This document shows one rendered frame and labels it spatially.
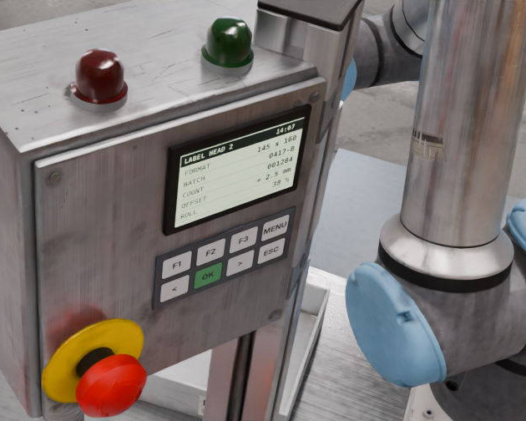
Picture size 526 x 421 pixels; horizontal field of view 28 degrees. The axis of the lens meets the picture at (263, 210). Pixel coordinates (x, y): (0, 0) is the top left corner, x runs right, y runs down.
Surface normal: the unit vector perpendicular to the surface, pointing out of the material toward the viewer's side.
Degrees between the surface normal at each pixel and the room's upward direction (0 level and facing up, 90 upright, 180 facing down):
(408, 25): 98
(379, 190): 0
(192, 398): 90
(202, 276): 90
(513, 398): 71
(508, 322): 59
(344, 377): 0
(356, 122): 0
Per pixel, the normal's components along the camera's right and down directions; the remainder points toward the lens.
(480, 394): -0.52, 0.19
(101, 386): 0.11, 0.18
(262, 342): -0.36, 0.59
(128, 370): 0.70, -0.11
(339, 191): 0.12, -0.74
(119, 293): 0.56, 0.60
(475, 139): 0.01, 0.49
